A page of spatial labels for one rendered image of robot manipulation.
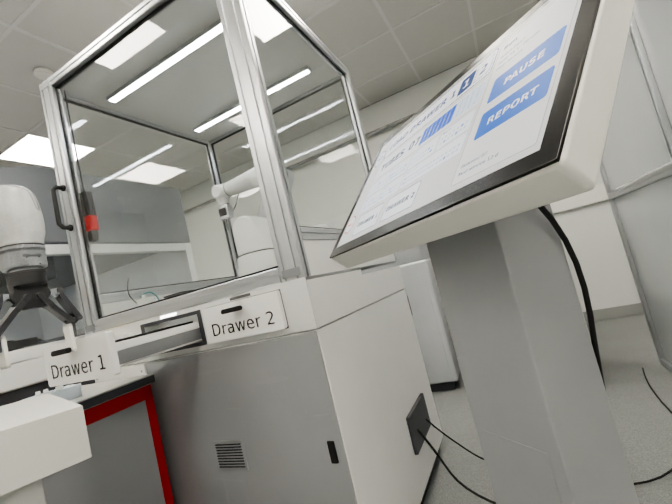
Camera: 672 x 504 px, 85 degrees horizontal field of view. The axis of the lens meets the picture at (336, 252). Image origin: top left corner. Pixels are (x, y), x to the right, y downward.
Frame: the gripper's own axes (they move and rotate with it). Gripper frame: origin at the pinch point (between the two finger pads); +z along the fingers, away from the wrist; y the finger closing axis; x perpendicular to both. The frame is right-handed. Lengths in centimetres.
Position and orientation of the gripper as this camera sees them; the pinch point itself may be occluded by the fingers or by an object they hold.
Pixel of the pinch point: (40, 354)
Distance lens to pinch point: 114.3
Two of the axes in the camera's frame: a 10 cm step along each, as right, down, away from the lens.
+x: -8.8, 2.5, 4.1
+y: 4.2, -0.3, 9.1
